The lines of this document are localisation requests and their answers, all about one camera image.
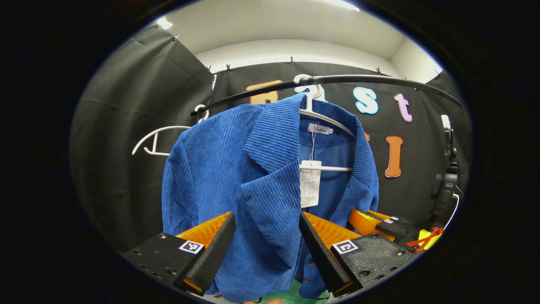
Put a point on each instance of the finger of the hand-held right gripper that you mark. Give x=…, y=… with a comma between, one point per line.
x=363, y=221
x=398, y=230

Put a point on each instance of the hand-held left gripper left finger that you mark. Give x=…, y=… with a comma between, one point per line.
x=215, y=253

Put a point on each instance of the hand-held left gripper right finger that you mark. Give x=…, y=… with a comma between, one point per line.
x=320, y=253

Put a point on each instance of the green laundry hamper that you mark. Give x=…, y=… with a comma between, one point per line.
x=291, y=295

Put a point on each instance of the white plastic clothes hanger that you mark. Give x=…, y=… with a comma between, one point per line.
x=160, y=131
x=325, y=119

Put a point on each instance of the black metal clothes rack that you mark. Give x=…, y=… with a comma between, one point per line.
x=379, y=79

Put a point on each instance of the white paper garment tag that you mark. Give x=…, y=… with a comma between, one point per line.
x=310, y=183

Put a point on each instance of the black backdrop cloth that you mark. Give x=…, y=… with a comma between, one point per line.
x=126, y=126

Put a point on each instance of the row of small backdrop clips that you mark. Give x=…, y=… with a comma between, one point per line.
x=291, y=60

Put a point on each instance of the ceiling light panel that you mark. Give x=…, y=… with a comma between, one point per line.
x=344, y=5

